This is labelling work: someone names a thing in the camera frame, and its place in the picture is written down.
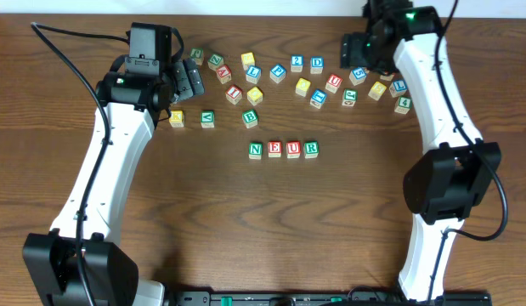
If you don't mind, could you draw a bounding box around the green 4 block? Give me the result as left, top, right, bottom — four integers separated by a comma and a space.
394, 96, 413, 115

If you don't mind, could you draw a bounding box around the red u block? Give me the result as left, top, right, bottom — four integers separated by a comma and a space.
286, 141, 302, 159
325, 74, 343, 94

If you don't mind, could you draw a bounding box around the green B block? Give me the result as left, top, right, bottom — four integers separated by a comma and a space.
241, 110, 258, 128

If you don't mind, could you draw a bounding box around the green j block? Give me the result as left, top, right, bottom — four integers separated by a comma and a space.
342, 88, 358, 107
189, 48, 204, 65

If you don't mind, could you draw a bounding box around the yellow block middle right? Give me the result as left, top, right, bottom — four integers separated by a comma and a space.
368, 82, 387, 101

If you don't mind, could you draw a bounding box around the blue P block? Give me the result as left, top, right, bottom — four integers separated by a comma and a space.
269, 64, 286, 83

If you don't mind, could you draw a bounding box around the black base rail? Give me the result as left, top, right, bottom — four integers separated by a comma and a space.
163, 288, 493, 306

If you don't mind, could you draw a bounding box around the green J block right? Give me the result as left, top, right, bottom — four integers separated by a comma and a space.
342, 88, 358, 107

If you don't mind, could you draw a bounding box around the red E block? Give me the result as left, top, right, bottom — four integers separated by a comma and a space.
268, 141, 282, 158

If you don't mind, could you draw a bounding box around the blue T block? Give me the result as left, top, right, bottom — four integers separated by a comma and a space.
309, 89, 327, 109

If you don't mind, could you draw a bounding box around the yellow S block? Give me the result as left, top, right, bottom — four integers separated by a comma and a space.
240, 52, 256, 71

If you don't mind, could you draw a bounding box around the red M block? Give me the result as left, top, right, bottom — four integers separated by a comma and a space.
380, 73, 395, 81

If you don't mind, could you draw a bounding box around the blue 5 block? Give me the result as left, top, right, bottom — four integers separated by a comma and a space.
349, 67, 367, 86

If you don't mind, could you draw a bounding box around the blue I block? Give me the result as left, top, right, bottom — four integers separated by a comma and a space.
389, 80, 407, 98

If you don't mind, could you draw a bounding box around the blue 2 block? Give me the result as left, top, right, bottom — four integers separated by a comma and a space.
291, 54, 304, 73

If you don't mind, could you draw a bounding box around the red A block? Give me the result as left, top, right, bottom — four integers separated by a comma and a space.
216, 65, 232, 84

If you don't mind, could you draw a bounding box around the green N block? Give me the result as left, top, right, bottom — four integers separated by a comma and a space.
248, 143, 263, 160

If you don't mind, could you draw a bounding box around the yellow K block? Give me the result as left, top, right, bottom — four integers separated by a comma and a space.
168, 110, 185, 128

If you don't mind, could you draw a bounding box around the green R block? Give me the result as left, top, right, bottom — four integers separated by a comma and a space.
304, 141, 320, 159

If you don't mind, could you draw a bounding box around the red I block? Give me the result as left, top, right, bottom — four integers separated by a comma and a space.
225, 85, 243, 105

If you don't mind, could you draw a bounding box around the yellow O block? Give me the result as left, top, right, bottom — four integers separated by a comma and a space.
246, 87, 263, 106

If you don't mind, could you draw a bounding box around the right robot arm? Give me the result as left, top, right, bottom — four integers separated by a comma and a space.
340, 0, 508, 305

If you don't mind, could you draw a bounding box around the green V block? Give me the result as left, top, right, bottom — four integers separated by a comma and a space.
201, 110, 215, 128

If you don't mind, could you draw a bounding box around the blue L block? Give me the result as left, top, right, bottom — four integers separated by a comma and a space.
246, 65, 262, 84

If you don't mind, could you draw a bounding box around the yellow Q block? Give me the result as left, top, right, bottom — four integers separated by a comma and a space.
295, 77, 311, 97

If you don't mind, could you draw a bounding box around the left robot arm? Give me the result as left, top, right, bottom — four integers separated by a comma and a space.
22, 23, 205, 305

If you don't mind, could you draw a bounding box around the green Z block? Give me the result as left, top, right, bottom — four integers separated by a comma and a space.
207, 54, 224, 71

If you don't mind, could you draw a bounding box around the blue D block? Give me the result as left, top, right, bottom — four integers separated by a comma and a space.
310, 57, 325, 74

